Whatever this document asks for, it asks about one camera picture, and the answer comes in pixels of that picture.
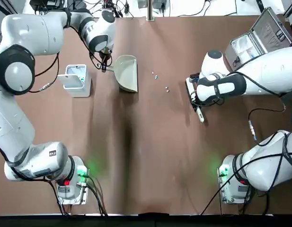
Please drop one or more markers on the blue white medicine box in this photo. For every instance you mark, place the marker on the blue white medicine box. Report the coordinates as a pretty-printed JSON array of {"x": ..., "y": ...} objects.
[{"x": 252, "y": 54}]

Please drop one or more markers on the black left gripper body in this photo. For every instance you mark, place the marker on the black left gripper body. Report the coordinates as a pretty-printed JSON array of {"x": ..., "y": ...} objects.
[{"x": 105, "y": 56}]

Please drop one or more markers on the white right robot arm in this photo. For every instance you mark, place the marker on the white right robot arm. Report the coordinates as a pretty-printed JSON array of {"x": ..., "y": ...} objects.
[{"x": 266, "y": 71}]

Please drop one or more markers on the aluminium upright post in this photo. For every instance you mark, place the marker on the aluminium upright post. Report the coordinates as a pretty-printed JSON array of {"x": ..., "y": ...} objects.
[{"x": 150, "y": 11}]

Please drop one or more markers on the black electronics box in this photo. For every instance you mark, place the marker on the black electronics box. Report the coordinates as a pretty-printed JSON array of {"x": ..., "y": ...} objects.
[{"x": 45, "y": 3}]

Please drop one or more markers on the beige plastic dustpan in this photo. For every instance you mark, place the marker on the beige plastic dustpan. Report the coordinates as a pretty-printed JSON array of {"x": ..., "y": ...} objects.
[{"x": 128, "y": 73}]

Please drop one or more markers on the black charger dock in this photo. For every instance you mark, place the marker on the black charger dock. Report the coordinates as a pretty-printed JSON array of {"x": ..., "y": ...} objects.
[
  {"x": 142, "y": 2},
  {"x": 160, "y": 3}
]

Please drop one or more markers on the clear plastic bag pack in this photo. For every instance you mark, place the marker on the clear plastic bag pack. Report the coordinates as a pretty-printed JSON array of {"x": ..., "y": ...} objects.
[{"x": 240, "y": 46}]

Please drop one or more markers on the aluminium frame beam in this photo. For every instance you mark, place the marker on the aluminium frame beam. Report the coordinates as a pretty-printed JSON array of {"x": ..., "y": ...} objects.
[{"x": 291, "y": 11}]

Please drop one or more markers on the white flip-lid trash can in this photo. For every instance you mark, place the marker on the white flip-lid trash can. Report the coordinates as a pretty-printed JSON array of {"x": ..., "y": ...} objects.
[{"x": 77, "y": 91}]

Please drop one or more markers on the open aluminium case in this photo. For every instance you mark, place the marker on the open aluminium case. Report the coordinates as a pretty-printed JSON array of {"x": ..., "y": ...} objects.
[{"x": 268, "y": 28}]

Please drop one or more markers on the heap of blue capsules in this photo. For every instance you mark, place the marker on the heap of blue capsules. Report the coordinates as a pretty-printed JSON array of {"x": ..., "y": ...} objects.
[{"x": 82, "y": 79}]

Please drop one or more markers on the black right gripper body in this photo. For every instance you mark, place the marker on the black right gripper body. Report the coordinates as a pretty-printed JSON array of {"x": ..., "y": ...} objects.
[{"x": 195, "y": 98}]

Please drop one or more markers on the black power adapter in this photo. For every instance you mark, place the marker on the black power adapter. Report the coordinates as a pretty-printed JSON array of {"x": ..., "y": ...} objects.
[{"x": 80, "y": 3}]

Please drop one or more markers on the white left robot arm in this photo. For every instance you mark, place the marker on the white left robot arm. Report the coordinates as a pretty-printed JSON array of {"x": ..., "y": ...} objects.
[{"x": 29, "y": 35}]

